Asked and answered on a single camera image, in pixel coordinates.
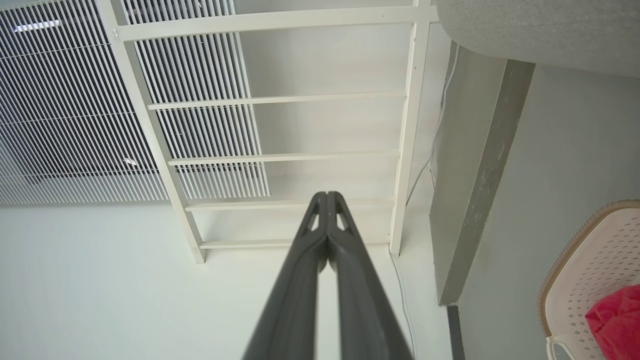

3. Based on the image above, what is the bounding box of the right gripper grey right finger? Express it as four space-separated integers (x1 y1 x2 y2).
327 191 414 360

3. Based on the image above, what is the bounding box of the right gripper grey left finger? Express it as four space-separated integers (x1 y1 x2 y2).
242 191 329 360

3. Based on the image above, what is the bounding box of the white perforated laundry basket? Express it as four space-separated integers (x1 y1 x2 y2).
537 199 640 360

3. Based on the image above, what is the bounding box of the black baseboard strip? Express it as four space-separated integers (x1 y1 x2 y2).
446 304 466 360

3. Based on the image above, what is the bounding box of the grey concrete raised step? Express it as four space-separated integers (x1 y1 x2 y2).
429 41 536 306

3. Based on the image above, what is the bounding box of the red jersey garment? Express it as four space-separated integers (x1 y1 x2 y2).
584 284 640 360

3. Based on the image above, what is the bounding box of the white wooden railing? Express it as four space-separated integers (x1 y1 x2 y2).
97 0 441 265

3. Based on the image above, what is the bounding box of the white slatted grille panel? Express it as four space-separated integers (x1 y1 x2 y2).
0 0 271 206

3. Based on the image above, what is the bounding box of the grey fabric sofa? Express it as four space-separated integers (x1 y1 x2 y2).
434 0 640 79

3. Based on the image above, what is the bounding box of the white cable on wall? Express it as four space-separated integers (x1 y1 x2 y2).
390 254 417 357

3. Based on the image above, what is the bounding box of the grey cable on step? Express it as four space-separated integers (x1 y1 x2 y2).
405 42 460 207

